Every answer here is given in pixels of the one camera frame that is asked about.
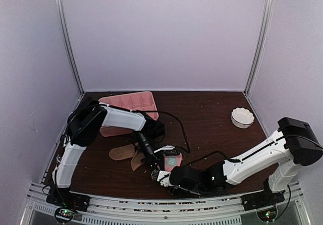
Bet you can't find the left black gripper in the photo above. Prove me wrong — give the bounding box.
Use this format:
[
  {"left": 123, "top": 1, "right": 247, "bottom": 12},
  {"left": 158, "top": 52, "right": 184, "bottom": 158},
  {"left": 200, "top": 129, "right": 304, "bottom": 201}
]
[{"left": 134, "top": 131, "right": 164, "bottom": 174}]

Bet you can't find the pink patterned sock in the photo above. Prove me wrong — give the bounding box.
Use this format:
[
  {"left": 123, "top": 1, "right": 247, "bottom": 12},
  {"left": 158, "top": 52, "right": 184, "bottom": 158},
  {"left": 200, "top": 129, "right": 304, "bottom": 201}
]
[{"left": 158, "top": 153, "right": 182, "bottom": 172}]

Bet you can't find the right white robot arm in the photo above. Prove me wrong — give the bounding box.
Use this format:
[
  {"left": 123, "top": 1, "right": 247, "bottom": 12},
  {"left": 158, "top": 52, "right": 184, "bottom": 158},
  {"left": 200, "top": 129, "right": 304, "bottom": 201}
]
[{"left": 162, "top": 117, "right": 322, "bottom": 206}]

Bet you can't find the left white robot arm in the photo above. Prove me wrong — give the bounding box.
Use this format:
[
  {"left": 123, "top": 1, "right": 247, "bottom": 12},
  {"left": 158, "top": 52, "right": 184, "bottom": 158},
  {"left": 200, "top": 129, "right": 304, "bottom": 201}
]
[{"left": 51, "top": 91, "right": 165, "bottom": 207}]

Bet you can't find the tan ribbed sock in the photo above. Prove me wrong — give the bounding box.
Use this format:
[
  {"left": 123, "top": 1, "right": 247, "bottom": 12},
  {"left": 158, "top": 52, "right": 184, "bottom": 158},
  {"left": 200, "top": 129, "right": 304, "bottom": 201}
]
[{"left": 109, "top": 143, "right": 145, "bottom": 172}]

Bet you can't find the pink divided organizer tray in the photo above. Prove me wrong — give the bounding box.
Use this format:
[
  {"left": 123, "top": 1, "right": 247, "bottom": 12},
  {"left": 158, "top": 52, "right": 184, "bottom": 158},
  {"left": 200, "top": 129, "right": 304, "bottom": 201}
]
[{"left": 98, "top": 91, "right": 157, "bottom": 137}]

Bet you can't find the white scalloped bowl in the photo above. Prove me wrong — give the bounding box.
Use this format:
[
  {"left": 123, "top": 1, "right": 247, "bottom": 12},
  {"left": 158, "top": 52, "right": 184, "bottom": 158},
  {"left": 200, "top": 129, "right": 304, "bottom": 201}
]
[{"left": 231, "top": 107, "right": 255, "bottom": 129}]

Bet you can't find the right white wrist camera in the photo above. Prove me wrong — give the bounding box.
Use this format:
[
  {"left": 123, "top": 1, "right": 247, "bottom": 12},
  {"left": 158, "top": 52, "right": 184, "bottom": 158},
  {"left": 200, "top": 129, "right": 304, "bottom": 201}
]
[{"left": 151, "top": 170, "right": 172, "bottom": 187}]

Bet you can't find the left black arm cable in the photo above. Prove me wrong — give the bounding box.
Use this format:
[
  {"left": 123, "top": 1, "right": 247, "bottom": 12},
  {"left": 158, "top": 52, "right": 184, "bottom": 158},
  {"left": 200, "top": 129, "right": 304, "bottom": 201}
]
[{"left": 131, "top": 110, "right": 191, "bottom": 154}]

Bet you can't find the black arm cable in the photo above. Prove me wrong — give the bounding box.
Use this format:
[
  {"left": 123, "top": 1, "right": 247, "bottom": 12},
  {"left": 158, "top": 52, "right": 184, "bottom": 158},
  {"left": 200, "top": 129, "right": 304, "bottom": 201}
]
[
  {"left": 181, "top": 151, "right": 240, "bottom": 167},
  {"left": 131, "top": 110, "right": 191, "bottom": 154}
]

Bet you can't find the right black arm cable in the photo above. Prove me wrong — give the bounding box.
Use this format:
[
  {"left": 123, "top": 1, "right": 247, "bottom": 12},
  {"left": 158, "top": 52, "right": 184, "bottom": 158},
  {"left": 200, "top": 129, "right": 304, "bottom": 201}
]
[{"left": 181, "top": 151, "right": 240, "bottom": 167}]

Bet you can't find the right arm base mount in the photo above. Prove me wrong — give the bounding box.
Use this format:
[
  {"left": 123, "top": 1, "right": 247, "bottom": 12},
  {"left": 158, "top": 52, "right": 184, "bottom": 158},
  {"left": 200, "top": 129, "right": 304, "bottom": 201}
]
[{"left": 241, "top": 191, "right": 285, "bottom": 222}]

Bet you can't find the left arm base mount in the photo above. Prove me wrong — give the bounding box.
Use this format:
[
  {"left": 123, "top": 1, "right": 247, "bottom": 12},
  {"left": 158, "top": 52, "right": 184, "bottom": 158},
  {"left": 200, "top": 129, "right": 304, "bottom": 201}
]
[{"left": 46, "top": 193, "right": 90, "bottom": 224}]

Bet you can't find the left aluminium frame post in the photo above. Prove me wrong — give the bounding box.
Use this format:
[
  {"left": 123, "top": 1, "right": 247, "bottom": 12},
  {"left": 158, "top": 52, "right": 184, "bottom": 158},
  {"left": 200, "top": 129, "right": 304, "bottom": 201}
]
[{"left": 55, "top": 0, "right": 85, "bottom": 95}]

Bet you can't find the aluminium frame post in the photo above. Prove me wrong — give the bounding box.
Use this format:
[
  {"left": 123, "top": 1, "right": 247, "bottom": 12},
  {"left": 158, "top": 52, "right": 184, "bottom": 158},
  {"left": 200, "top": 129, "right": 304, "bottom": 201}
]
[
  {"left": 55, "top": 0, "right": 85, "bottom": 95},
  {"left": 244, "top": 0, "right": 274, "bottom": 96}
]

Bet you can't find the right aluminium frame post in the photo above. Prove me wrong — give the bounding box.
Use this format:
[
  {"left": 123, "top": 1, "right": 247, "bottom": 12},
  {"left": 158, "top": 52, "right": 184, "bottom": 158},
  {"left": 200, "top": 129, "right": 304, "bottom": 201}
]
[{"left": 244, "top": 0, "right": 274, "bottom": 96}]

